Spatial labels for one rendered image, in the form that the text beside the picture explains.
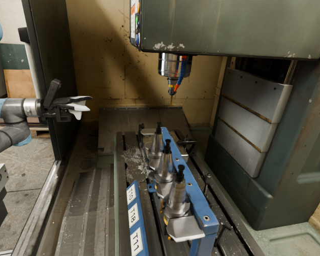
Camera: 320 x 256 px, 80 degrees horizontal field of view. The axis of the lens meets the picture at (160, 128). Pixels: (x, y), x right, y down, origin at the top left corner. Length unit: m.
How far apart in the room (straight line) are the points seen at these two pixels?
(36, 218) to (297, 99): 1.25
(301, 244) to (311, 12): 1.15
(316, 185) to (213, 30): 0.98
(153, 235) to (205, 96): 1.71
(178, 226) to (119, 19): 1.73
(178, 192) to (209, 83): 1.86
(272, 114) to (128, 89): 1.38
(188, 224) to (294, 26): 0.68
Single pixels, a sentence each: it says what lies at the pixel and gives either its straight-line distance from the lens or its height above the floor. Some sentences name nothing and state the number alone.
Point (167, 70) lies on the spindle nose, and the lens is 0.89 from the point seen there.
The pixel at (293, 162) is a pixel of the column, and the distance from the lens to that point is 1.08.
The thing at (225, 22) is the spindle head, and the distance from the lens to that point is 0.67.
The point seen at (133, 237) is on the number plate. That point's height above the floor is 0.93.
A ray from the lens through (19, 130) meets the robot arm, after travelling 0.93.
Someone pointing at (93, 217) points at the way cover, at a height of 0.76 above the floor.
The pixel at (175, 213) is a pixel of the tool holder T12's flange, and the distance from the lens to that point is 0.45.
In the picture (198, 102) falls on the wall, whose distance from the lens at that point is 2.22.
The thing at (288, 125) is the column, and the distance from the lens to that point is 1.03.
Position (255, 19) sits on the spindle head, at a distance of 0.72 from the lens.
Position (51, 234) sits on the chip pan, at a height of 0.67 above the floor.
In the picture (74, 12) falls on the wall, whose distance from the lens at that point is 1.94.
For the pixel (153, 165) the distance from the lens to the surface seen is 0.59.
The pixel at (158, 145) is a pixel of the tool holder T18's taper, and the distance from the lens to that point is 0.60.
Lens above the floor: 1.57
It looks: 26 degrees down
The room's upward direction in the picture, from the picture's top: 4 degrees clockwise
